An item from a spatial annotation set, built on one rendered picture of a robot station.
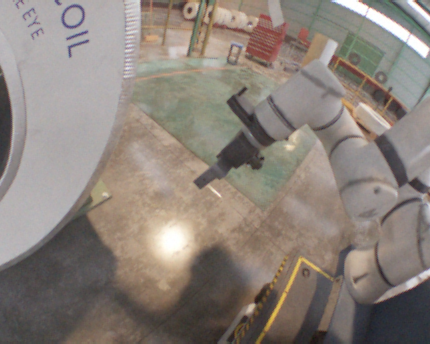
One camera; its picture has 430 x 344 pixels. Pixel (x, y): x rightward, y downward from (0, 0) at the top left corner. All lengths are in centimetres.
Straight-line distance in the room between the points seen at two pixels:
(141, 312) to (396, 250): 91
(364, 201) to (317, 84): 19
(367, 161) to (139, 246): 93
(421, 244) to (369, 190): 28
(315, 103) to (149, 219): 92
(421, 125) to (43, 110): 70
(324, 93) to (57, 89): 54
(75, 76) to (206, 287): 92
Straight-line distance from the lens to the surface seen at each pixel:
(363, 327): 66
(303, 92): 35
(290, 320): 73
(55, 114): 54
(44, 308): 106
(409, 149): 31
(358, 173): 30
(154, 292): 93
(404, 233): 55
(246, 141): 38
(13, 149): 57
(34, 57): 49
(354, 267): 61
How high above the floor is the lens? 92
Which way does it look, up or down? 44 degrees down
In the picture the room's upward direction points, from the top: 21 degrees clockwise
